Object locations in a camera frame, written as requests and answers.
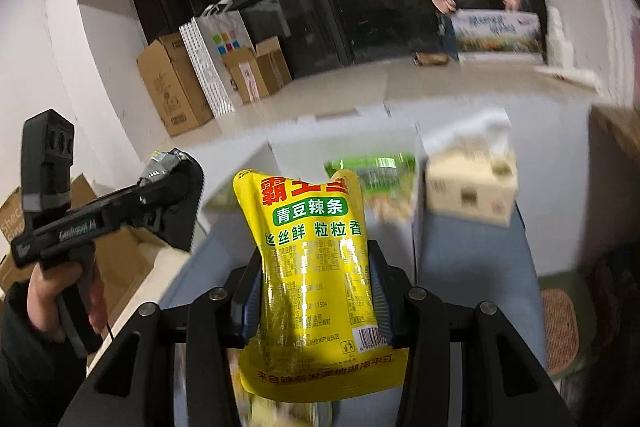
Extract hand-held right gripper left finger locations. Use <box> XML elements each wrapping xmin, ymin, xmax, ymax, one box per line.
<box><xmin>87</xmin><ymin>252</ymin><xmax>263</xmax><ymax>427</ymax></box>

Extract yellow tissue pack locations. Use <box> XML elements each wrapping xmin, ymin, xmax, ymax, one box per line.
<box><xmin>425</xmin><ymin>107</ymin><xmax>519</xmax><ymax>228</ymax></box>

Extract white cardboard box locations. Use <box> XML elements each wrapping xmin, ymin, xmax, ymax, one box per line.
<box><xmin>267</xmin><ymin>122</ymin><xmax>427</xmax><ymax>290</ymax></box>

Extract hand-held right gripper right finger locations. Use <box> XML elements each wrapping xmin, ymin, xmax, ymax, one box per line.
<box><xmin>367</xmin><ymin>244</ymin><xmax>566</xmax><ymax>427</ymax></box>

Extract landscape printed carton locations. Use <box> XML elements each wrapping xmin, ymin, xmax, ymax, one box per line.
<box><xmin>440</xmin><ymin>9</ymin><xmax>544</xmax><ymax>61</ymax></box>

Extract yellow snack packet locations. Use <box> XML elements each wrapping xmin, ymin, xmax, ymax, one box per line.
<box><xmin>232</xmin><ymin>169</ymin><xmax>411</xmax><ymax>403</ymax></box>

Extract brown wrapper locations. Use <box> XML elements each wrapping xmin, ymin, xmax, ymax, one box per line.
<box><xmin>415</xmin><ymin>51</ymin><xmax>452</xmax><ymax>67</ymax></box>

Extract large green seaweed packet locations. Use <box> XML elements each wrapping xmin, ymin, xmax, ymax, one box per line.
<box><xmin>324</xmin><ymin>152</ymin><xmax>419</xmax><ymax>194</ymax></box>

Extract person's left forearm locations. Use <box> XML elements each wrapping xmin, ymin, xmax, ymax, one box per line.
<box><xmin>0</xmin><ymin>282</ymin><xmax>93</xmax><ymax>427</ymax></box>

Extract person's left hand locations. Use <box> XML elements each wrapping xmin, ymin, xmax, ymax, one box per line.
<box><xmin>27</xmin><ymin>264</ymin><xmax>109</xmax><ymax>343</ymax></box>

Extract woven stool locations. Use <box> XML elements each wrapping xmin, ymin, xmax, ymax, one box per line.
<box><xmin>540</xmin><ymin>289</ymin><xmax>590</xmax><ymax>378</ymax></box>

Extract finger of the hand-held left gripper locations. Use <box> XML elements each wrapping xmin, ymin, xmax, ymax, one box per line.
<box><xmin>150</xmin><ymin>156</ymin><xmax>207</xmax><ymax>254</ymax></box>

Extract brown cardboard carton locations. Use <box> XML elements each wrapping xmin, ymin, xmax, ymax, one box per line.
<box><xmin>0</xmin><ymin>174</ymin><xmax>171</xmax><ymax>323</ymax></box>

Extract silver dark snack packet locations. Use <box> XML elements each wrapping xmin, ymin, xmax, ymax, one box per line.
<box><xmin>137</xmin><ymin>149</ymin><xmax>188</xmax><ymax>188</ymax></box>

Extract white bag coloured squares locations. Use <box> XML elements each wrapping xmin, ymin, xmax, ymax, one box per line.
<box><xmin>197</xmin><ymin>2</ymin><xmax>257</xmax><ymax>58</ymax></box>

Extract white dotted paper bag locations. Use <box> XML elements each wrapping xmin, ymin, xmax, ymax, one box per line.
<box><xmin>179</xmin><ymin>17</ymin><xmax>237</xmax><ymax>118</ymax></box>

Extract small brown cardboard box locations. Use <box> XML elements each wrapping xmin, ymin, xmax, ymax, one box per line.
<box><xmin>224</xmin><ymin>36</ymin><xmax>294</xmax><ymax>104</ymax></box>

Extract tall brown cardboard box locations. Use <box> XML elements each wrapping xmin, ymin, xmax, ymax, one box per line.
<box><xmin>137</xmin><ymin>32</ymin><xmax>217</xmax><ymax>138</ymax></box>

